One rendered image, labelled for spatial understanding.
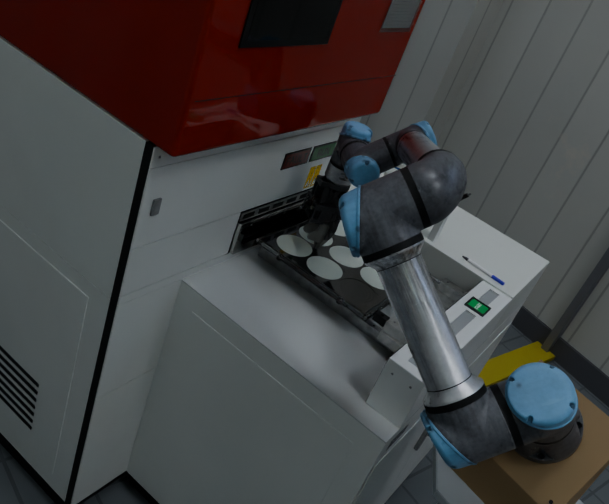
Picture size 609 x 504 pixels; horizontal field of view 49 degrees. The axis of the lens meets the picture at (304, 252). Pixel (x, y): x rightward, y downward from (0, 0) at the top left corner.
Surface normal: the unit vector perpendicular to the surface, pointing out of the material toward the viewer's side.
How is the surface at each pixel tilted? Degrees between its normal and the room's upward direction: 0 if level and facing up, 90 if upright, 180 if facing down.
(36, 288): 90
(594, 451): 46
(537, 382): 39
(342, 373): 0
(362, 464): 90
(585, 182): 90
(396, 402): 90
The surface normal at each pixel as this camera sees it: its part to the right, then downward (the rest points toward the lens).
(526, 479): -0.30, -0.46
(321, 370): 0.32, -0.80
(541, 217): -0.75, 0.11
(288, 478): -0.57, 0.26
